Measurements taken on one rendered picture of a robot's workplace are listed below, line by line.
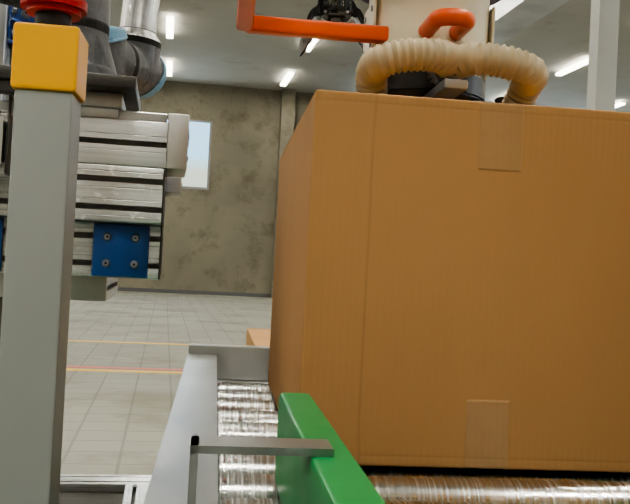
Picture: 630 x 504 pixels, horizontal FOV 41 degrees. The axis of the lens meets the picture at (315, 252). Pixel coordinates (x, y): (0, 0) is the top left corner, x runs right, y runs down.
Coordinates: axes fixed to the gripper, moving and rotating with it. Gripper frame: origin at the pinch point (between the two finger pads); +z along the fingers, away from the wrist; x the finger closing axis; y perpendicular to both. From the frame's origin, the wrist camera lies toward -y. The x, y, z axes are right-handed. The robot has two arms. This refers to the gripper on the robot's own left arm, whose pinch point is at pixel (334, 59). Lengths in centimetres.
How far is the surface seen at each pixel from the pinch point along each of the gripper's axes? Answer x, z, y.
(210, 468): 1, 62, 117
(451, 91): 21, 23, 78
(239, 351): -11, 61, 35
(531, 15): 153, -237, -741
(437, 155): 19, 33, 92
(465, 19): 22, 14, 78
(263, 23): -4, 14, 73
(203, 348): -18, 61, 37
